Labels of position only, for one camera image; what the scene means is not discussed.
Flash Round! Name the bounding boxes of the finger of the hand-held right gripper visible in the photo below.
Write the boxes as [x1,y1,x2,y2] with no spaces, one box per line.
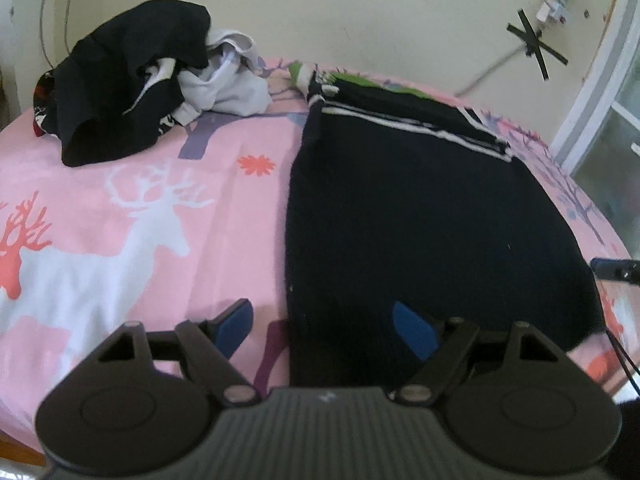
[591,257,640,284]

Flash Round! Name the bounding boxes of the white wall cable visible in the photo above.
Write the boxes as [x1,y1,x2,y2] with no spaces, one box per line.
[452,42,527,97]

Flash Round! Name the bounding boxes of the dark knit sweater green stripes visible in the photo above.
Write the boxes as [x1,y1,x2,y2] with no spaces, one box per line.
[284,60,607,391]

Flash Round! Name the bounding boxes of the black wall cable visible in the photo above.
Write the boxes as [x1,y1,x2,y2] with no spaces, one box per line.
[41,0,58,68]

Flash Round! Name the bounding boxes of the black tape cross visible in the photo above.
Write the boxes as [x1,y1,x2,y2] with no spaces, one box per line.
[505,8,571,81]

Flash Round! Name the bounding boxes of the black patterned garment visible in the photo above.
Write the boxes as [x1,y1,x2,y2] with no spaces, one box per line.
[31,0,211,168]

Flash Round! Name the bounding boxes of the white window frame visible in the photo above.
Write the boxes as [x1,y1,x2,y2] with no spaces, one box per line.
[550,0,640,181]

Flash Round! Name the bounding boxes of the white garment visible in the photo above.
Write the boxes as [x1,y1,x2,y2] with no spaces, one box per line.
[172,27,273,126]

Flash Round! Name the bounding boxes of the black thin cord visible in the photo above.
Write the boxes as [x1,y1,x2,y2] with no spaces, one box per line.
[602,327,640,398]

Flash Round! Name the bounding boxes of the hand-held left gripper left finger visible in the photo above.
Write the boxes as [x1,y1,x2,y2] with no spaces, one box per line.
[95,298,265,406]

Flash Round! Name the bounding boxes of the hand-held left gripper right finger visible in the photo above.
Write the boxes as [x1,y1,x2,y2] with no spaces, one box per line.
[392,301,563,406]

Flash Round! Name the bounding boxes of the pink printed bed sheet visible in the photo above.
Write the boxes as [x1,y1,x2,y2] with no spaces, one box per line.
[0,55,633,453]

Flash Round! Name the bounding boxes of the window glass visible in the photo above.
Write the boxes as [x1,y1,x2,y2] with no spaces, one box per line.
[572,60,640,251]

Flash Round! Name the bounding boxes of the white plug adapter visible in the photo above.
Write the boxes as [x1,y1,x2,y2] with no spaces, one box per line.
[536,2,571,25]

